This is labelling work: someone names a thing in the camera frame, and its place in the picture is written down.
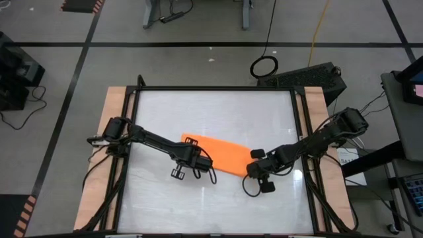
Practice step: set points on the black stand frame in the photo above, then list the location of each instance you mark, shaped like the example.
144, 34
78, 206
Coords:
373, 158

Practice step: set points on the white paper sheet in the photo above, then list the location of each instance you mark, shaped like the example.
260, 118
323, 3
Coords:
355, 175

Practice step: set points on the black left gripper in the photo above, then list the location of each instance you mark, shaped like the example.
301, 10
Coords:
195, 160

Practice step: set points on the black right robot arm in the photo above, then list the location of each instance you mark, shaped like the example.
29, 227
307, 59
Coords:
317, 140

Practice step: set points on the black caster wheel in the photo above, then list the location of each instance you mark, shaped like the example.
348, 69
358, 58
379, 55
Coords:
393, 228

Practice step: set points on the black orange striped mat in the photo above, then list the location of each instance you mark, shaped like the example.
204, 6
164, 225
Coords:
13, 215
82, 6

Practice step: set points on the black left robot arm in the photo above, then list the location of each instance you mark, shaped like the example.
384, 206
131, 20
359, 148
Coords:
155, 139

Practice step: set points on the grey desk leg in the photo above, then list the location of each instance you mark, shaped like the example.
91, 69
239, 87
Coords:
150, 13
247, 15

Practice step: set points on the black monitor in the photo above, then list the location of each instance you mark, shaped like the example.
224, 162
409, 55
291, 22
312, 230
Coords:
409, 92

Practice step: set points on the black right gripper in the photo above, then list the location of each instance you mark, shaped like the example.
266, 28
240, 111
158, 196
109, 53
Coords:
261, 167

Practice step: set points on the grey side table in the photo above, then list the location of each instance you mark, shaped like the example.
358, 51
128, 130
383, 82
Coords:
406, 125

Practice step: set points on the orange towel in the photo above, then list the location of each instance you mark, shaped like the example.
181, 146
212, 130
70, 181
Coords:
224, 152

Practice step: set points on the black equipment stack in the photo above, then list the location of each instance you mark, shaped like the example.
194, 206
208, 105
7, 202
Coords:
16, 69

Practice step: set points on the black metal table frame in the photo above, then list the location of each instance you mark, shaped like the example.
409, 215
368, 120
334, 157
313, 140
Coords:
215, 88

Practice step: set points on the black computer tower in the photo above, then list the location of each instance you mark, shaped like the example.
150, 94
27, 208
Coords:
307, 77

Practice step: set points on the keyboard with blue keys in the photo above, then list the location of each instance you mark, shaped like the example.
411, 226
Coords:
416, 195

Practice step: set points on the black power strip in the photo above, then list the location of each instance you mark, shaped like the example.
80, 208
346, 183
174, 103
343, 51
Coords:
172, 17

